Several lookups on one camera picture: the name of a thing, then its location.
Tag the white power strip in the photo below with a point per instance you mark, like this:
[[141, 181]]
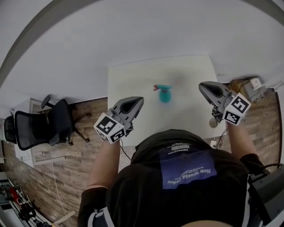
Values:
[[213, 143]]

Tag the black mounted device box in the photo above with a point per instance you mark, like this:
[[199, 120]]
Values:
[[268, 188]]

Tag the black metal rack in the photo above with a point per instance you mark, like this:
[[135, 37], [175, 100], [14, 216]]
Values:
[[17, 199]]

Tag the person's right forearm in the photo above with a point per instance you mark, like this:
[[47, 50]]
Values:
[[240, 142]]

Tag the gray electronic device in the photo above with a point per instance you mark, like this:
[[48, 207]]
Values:
[[255, 85]]

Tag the white table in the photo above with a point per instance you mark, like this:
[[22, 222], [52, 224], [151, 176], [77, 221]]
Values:
[[133, 79]]

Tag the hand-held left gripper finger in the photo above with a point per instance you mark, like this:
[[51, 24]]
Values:
[[124, 102], [136, 112]]

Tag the black printed t-shirt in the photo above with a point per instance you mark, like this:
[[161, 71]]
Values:
[[144, 177]]

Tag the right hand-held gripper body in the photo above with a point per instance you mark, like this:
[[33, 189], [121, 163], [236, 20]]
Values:
[[236, 108]]

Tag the white desk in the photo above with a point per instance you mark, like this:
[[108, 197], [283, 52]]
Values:
[[23, 106]]

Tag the person's left forearm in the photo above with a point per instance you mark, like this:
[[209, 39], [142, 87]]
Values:
[[104, 166]]

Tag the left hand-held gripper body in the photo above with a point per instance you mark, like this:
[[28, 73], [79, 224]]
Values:
[[106, 125]]

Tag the black office chair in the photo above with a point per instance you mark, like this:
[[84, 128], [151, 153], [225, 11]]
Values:
[[40, 126]]

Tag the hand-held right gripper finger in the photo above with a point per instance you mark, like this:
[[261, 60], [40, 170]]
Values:
[[219, 87], [205, 95]]

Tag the teal spray bottle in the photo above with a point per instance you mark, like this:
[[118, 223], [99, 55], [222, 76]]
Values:
[[165, 97]]

